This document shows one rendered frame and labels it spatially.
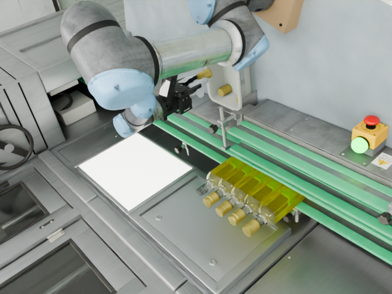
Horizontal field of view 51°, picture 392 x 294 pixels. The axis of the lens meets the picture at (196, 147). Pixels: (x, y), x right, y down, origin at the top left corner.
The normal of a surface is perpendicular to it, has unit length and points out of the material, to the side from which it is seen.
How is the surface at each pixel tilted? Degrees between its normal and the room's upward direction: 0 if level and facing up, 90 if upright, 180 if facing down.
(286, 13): 5
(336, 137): 90
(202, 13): 12
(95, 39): 69
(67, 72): 90
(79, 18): 64
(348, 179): 90
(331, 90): 0
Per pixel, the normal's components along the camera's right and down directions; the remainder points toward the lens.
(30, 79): 0.65, 0.38
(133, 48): 0.49, -0.47
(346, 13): -0.75, 0.48
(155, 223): -0.14, -0.79
